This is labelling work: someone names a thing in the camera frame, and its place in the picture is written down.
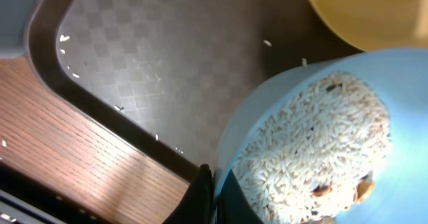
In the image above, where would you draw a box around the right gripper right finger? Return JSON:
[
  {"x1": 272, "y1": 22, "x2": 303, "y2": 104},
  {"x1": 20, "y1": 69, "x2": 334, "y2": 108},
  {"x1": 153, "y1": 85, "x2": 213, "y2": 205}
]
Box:
[{"x1": 219, "y1": 171, "x2": 263, "y2": 224}]

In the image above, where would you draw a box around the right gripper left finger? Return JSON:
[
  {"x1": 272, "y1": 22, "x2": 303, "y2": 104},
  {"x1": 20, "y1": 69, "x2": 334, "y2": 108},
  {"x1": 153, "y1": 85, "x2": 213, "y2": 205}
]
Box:
[{"x1": 163, "y1": 164, "x2": 213, "y2": 224}]

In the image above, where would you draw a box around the leftover rice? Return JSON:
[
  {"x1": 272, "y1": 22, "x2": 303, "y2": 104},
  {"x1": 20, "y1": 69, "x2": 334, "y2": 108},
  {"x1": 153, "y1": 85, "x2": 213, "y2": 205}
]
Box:
[{"x1": 232, "y1": 72, "x2": 392, "y2": 223}]

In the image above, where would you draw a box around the light blue bowl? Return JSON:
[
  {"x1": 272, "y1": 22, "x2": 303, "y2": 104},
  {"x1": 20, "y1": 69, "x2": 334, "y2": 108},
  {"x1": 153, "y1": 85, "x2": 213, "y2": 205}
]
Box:
[{"x1": 213, "y1": 48, "x2": 427, "y2": 224}]

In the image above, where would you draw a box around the grey plastic dishwasher rack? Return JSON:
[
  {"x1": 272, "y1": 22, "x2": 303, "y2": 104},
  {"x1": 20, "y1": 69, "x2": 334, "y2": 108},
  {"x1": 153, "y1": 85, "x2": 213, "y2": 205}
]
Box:
[{"x1": 0, "y1": 0, "x2": 36, "y2": 59}]

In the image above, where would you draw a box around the dark brown serving tray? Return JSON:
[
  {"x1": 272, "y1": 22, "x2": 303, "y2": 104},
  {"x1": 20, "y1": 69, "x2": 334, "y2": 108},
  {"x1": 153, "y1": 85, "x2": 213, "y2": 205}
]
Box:
[{"x1": 25, "y1": 0, "x2": 357, "y2": 181}]

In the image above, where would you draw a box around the yellow plate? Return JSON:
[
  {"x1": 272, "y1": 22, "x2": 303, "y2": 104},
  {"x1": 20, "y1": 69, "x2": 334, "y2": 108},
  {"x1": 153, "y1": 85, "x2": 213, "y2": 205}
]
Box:
[{"x1": 309, "y1": 0, "x2": 427, "y2": 51}]

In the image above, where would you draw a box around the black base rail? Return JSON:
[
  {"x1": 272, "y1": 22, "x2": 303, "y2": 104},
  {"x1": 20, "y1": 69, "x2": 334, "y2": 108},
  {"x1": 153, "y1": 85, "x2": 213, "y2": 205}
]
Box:
[{"x1": 0, "y1": 165, "x2": 111, "y2": 224}]

